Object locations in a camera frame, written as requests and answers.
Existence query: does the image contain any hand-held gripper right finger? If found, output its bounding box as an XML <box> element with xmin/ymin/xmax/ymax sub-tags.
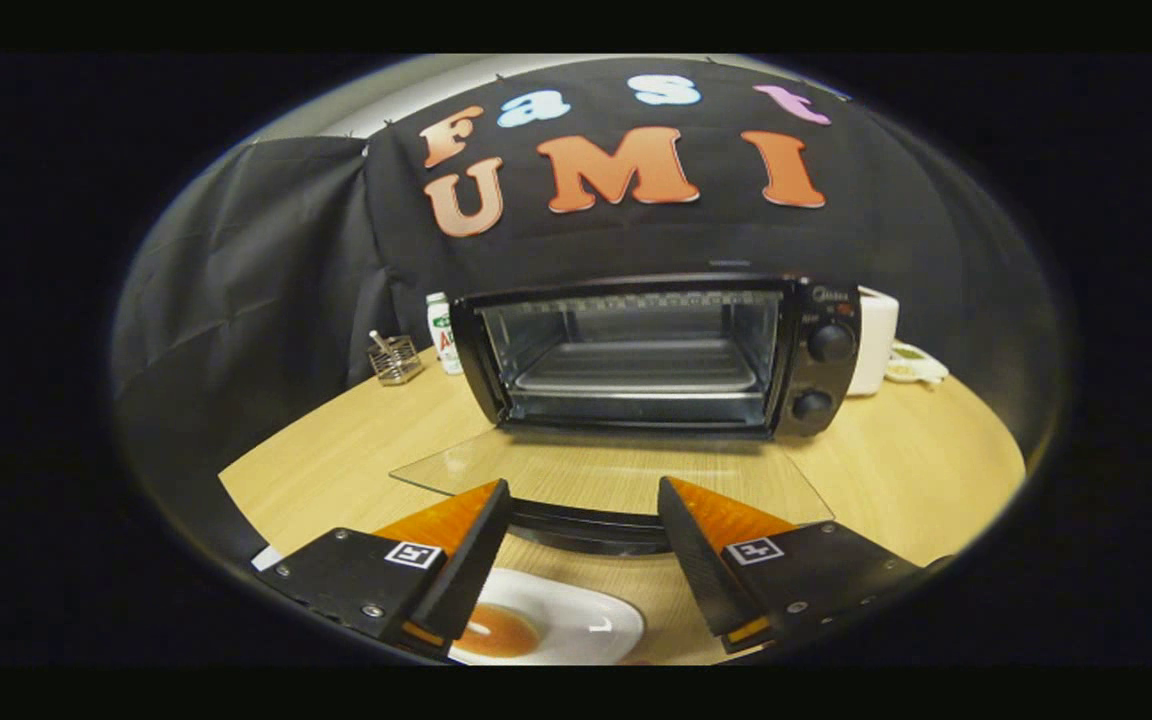
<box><xmin>656</xmin><ymin>476</ymin><xmax>957</xmax><ymax>656</ymax></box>

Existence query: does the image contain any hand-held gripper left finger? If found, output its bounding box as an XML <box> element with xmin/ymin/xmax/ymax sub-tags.
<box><xmin>256</xmin><ymin>478</ymin><xmax>514</xmax><ymax>662</ymax></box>

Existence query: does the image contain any round bread bun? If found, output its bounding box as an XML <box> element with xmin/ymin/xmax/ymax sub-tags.
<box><xmin>454</xmin><ymin>603</ymin><xmax>542</xmax><ymax>659</ymax></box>

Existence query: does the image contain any black toaster oven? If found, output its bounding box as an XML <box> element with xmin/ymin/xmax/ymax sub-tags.
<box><xmin>389</xmin><ymin>273</ymin><xmax>862</xmax><ymax>556</ymax></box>

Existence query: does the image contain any white bread toaster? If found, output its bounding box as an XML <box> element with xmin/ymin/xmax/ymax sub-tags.
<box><xmin>846</xmin><ymin>287</ymin><xmax>900</xmax><ymax>397</ymax></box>

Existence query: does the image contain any white plate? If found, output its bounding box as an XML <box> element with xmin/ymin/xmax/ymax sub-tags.
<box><xmin>448</xmin><ymin>567</ymin><xmax>647</xmax><ymax>666</ymax></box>

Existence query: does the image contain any white bottle green label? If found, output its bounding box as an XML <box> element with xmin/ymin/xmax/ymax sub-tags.
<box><xmin>425</xmin><ymin>292</ymin><xmax>464</xmax><ymax>376</ymax></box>

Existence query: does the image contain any small white dish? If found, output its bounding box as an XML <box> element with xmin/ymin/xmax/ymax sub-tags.
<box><xmin>883</xmin><ymin>340</ymin><xmax>950</xmax><ymax>386</ymax></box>

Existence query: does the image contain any black backdrop cloth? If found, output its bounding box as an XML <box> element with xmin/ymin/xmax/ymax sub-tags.
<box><xmin>111</xmin><ymin>55</ymin><xmax>1072</xmax><ymax>561</ymax></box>

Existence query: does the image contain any small wire basket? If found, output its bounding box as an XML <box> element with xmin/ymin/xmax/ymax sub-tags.
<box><xmin>368</xmin><ymin>335</ymin><xmax>425</xmax><ymax>387</ymax></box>

